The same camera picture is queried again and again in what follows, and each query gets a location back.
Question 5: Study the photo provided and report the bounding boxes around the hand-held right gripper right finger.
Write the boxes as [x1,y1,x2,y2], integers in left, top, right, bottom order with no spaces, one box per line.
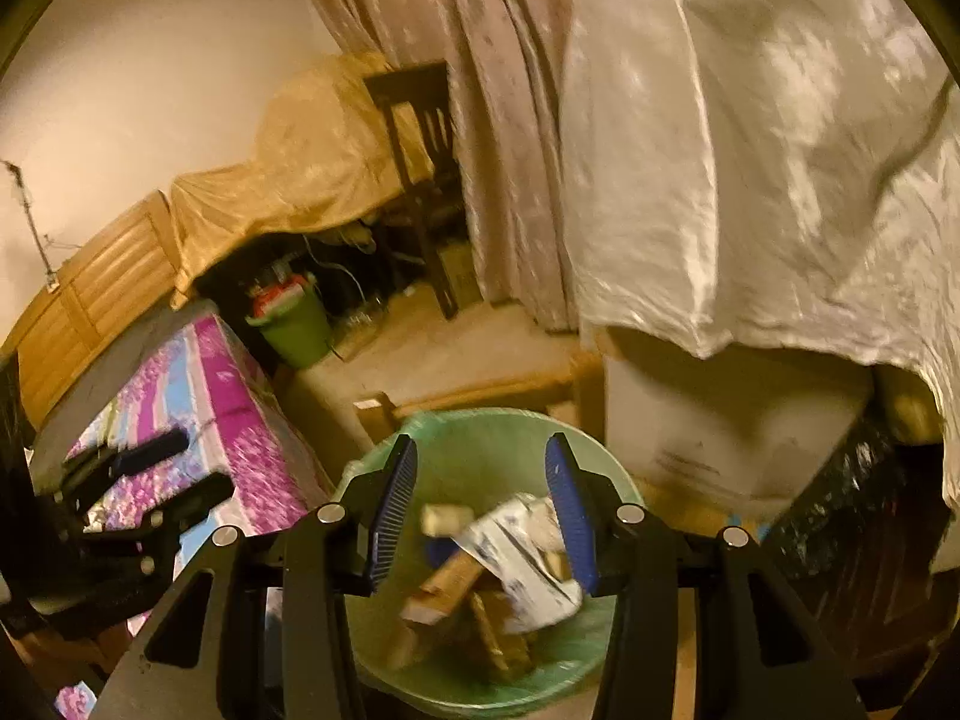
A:
[544,433,871,720]

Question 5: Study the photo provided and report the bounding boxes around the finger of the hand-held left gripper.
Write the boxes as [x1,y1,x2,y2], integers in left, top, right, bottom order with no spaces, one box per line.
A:
[82,474,236,578]
[56,430,190,515]

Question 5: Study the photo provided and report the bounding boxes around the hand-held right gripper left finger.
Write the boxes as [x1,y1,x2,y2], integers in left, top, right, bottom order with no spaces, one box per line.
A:
[90,435,419,720]

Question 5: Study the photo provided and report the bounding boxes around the white printed carton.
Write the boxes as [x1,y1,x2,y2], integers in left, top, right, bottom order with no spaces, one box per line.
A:
[457,493,586,632]

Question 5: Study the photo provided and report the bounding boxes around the green lined trash bin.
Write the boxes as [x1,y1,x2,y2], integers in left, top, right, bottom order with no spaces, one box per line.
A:
[334,409,646,710]

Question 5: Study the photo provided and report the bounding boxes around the grey blanket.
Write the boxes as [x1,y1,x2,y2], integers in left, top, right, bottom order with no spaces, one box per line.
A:
[30,300,218,466]

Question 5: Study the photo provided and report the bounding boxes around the brown cardboard pieces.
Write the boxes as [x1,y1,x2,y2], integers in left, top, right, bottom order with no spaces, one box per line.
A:
[386,555,537,680]

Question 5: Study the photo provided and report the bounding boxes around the floral purple bed sheet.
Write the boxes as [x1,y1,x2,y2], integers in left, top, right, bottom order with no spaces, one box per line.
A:
[52,315,335,720]

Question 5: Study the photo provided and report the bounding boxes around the white appliance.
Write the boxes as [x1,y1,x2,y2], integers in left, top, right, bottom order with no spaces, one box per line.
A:
[604,326,875,522]

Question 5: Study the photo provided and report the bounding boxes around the wooden headboard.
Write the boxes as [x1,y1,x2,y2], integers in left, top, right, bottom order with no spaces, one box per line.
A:
[0,191,181,428]

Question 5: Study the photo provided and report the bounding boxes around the green plastic bucket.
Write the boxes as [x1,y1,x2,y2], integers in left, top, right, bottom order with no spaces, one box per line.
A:
[246,289,332,370]

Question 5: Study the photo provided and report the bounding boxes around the red packet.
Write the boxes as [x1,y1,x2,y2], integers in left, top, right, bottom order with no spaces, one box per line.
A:
[251,275,316,320]

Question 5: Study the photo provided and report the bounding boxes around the small cardboard box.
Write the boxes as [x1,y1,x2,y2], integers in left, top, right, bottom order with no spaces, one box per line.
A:
[439,240,481,308]

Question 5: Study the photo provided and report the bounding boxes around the black plastic bag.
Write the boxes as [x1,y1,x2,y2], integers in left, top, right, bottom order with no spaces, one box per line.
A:
[765,412,953,683]

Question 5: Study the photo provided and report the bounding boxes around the yellow satin cover cloth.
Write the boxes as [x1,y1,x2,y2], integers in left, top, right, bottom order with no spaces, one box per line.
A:
[169,51,436,308]

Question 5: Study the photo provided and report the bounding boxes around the beige patterned curtain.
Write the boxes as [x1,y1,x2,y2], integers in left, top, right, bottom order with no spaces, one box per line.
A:
[289,0,601,335]

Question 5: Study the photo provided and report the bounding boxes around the white satin cover cloth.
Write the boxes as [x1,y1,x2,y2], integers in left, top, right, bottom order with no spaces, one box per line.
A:
[559,0,960,541]

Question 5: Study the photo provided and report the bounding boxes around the dark wooden chair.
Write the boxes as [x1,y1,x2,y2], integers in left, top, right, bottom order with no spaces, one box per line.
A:
[362,61,470,320]

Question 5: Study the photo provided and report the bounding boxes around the wooden stool frame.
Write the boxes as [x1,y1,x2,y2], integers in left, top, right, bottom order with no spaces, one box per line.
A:
[354,351,607,443]

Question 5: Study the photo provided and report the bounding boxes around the black floor cable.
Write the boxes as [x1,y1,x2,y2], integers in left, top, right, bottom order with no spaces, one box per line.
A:
[328,306,391,362]

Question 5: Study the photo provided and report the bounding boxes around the wall power cable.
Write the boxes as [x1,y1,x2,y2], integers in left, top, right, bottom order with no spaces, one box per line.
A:
[4,161,62,293]

